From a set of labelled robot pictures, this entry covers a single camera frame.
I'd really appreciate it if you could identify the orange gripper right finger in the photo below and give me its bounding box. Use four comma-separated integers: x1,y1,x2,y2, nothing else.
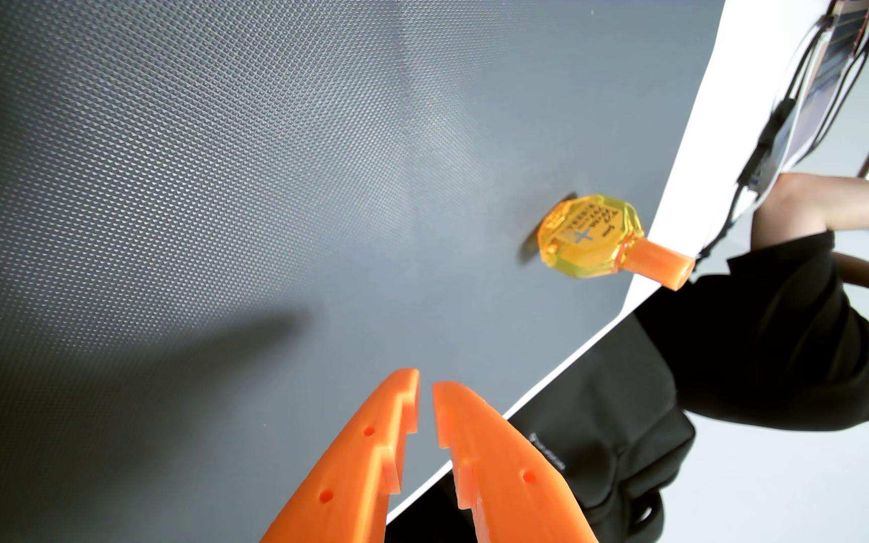
432,381,600,543

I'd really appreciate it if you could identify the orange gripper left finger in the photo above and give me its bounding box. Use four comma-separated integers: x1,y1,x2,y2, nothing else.
259,368,421,543

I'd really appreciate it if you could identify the yellow eyedrops bottle orange cap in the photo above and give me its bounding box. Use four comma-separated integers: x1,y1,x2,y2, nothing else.
536,195,697,292

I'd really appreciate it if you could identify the black fabric bag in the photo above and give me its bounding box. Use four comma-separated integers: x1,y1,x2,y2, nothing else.
385,312,697,543

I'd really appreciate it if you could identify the grey textured mat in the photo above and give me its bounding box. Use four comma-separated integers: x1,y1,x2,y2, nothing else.
0,0,727,543

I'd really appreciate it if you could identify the person's body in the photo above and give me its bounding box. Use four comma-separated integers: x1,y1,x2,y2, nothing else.
634,231,869,433

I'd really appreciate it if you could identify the laptop with keyboard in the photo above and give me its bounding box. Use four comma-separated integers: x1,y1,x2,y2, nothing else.
744,0,869,199

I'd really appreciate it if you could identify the black cable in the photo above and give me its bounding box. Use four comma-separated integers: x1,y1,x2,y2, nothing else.
694,0,869,263

